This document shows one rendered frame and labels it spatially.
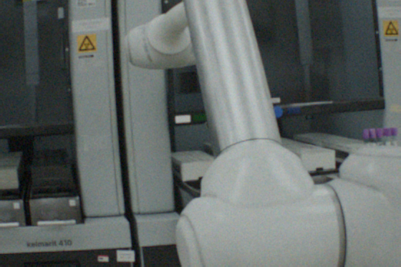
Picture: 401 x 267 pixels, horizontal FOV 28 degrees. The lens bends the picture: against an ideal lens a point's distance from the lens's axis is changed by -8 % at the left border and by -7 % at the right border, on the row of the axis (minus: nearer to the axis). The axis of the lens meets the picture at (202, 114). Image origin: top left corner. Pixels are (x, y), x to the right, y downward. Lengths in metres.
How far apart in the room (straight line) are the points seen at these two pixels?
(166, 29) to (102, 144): 0.45
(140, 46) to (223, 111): 0.74
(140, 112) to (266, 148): 1.06
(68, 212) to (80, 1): 0.55
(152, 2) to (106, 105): 0.29
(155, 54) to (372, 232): 0.93
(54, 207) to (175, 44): 0.53
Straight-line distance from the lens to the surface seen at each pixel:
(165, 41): 1.94
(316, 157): 2.29
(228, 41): 1.32
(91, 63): 2.23
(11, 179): 2.23
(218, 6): 1.36
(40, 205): 2.16
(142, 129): 2.24
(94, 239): 2.17
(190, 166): 2.28
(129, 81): 2.23
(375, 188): 1.20
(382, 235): 1.19
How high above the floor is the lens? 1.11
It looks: 3 degrees down
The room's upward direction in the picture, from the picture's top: 4 degrees counter-clockwise
